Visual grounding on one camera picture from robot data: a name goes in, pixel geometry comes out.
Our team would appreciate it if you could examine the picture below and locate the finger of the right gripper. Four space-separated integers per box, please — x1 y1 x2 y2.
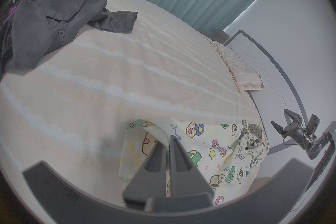
283 109 301 127
271 120 286 137

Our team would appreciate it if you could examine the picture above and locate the pink striped pillow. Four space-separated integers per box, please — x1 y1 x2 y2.
212 40 266 93

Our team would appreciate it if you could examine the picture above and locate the bed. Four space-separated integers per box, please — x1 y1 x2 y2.
0 0 307 205

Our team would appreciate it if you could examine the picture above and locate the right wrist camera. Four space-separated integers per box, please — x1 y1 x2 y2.
307 114 321 135

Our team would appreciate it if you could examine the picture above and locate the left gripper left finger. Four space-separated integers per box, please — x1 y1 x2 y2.
123 140 168 209

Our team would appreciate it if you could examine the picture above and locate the white printed pyjama top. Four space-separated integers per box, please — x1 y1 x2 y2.
119 117 269 205

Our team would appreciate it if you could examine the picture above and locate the black shirt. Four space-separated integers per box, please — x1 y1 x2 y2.
0 0 138 76

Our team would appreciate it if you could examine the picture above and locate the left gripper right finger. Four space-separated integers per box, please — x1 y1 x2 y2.
169 135 215 198

